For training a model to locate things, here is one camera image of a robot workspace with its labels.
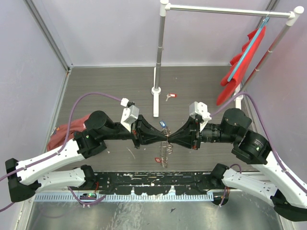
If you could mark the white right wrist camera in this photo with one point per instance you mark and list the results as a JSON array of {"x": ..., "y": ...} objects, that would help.
[{"x": 199, "y": 112}]

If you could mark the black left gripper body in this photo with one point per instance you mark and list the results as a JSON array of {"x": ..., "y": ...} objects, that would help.
[{"x": 120, "y": 132}]

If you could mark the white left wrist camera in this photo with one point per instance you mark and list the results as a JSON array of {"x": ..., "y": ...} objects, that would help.
[{"x": 130, "y": 113}]

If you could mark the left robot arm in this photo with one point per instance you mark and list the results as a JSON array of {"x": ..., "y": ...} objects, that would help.
[{"x": 27, "y": 177}]

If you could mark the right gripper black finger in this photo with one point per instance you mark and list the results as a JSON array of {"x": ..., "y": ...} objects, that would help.
[
  {"x": 184, "y": 133},
  {"x": 184, "y": 142}
]

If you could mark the key with red tag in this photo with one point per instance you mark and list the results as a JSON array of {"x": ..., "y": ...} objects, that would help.
[
  {"x": 158, "y": 160},
  {"x": 170, "y": 95}
]

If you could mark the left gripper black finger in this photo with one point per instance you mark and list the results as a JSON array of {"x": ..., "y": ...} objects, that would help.
[
  {"x": 151, "y": 140},
  {"x": 146, "y": 130}
]

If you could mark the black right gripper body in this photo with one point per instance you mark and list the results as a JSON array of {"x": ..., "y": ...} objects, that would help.
[{"x": 211, "y": 132}]

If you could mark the red cloth on hanger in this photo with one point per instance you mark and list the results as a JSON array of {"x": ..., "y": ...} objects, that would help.
[{"x": 230, "y": 86}]

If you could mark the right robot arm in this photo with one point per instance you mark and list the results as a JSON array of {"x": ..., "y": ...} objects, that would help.
[{"x": 287, "y": 198}]

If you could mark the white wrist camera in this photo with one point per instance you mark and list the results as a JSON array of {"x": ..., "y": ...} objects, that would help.
[
  {"x": 199, "y": 112},
  {"x": 130, "y": 113}
]

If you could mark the white clothes rack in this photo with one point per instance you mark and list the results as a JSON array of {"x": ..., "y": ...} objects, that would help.
[{"x": 166, "y": 6}]

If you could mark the metal disc with keyrings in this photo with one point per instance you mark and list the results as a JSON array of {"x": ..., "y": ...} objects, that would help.
[{"x": 165, "y": 148}]

